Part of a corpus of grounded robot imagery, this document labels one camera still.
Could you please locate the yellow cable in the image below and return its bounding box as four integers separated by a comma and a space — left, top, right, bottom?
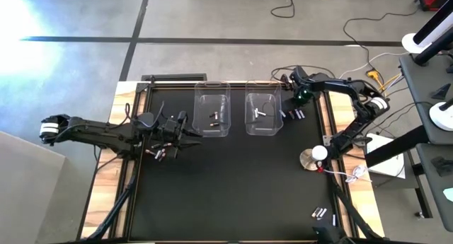
374, 72, 403, 96

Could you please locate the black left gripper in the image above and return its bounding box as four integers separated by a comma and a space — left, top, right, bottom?
154, 117, 204, 149

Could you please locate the gray cabinet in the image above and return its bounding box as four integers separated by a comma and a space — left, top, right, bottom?
0, 130, 67, 244

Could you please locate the black bar behind table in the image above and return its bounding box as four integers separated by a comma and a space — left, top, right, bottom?
140, 73, 208, 83

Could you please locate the white board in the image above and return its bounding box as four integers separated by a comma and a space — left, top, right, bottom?
365, 132, 407, 180

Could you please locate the yellow power plug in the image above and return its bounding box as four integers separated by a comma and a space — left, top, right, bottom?
366, 69, 382, 83

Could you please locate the black flat part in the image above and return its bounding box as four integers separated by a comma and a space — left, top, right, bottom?
430, 155, 453, 177

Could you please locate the black aluminium table frame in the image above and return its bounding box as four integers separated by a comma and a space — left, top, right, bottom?
76, 79, 386, 244

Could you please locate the white floor cable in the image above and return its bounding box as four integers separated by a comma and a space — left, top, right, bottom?
338, 51, 411, 81

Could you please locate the black and white post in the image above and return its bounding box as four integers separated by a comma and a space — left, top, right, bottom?
412, 0, 453, 66

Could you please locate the black table mat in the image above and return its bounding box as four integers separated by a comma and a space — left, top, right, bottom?
127, 86, 341, 242

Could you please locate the long black floor cable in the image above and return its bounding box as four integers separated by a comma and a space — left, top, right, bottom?
342, 8, 422, 74

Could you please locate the white round stand base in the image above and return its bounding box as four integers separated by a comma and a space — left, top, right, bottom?
428, 98, 453, 132
401, 32, 431, 54

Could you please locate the black triangular bracket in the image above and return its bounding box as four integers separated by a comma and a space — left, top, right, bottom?
430, 83, 452, 100

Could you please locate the black diagonal beam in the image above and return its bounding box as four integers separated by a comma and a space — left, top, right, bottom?
364, 125, 431, 168

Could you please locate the gray side table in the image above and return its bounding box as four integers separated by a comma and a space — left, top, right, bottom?
398, 52, 453, 146
414, 141, 453, 234

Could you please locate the short black floor cable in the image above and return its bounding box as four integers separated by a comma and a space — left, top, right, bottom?
270, 0, 306, 19

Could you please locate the clear plastic bin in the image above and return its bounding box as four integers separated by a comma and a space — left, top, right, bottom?
191, 80, 232, 138
243, 79, 285, 136

